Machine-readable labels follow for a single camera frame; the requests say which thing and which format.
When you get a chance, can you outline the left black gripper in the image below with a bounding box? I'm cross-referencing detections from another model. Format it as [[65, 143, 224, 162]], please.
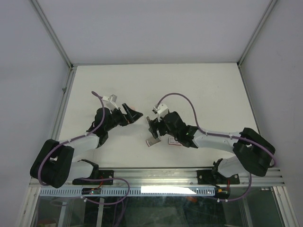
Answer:
[[105, 103, 143, 132]]

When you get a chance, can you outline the staple box tray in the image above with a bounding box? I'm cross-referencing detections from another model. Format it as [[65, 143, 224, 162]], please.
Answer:
[[146, 138, 161, 147]]

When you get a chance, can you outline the red white staple box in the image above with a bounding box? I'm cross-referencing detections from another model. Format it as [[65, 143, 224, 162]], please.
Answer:
[[168, 137, 182, 146]]

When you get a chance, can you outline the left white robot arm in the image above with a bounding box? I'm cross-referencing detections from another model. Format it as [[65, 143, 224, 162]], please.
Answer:
[[30, 104, 143, 188]]

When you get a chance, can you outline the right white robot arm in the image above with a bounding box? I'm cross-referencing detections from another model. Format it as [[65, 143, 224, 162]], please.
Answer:
[[146, 112, 276, 183]]

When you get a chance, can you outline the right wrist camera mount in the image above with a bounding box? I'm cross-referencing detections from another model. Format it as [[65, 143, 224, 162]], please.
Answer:
[[152, 103, 169, 117]]

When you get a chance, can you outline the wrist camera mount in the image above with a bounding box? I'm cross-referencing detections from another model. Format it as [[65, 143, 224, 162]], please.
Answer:
[[152, 103, 169, 117], [102, 95, 119, 111]]

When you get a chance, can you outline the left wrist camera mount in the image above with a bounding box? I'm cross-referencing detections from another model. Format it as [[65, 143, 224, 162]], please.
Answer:
[[102, 95, 119, 111]]

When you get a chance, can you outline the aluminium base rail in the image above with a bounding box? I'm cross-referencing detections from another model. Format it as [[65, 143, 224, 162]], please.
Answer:
[[62, 168, 285, 187]]

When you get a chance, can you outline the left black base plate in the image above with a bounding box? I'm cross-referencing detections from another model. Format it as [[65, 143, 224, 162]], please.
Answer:
[[72, 169, 114, 186]]

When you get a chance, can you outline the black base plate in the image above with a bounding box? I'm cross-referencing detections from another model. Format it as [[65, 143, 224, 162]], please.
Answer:
[[196, 169, 240, 186], [72, 169, 114, 186]]

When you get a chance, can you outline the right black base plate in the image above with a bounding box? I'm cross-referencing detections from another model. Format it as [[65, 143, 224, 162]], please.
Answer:
[[196, 169, 240, 186]]

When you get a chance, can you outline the white slotted cable duct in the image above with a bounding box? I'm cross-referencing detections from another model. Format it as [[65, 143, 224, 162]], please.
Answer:
[[39, 186, 215, 197]]

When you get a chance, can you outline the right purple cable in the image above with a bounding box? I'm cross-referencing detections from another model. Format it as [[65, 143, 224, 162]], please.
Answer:
[[155, 93, 276, 167]]

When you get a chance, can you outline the left aluminium frame post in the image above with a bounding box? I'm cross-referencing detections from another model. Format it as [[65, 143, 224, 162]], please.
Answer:
[[29, 0, 74, 70]]

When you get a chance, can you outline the aluminium frame post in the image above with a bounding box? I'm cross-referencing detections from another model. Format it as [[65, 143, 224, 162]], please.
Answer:
[[237, 0, 279, 68], [29, 0, 74, 70]]

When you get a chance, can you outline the right aluminium frame post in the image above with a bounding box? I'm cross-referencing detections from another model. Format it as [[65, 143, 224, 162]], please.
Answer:
[[237, 0, 279, 68]]

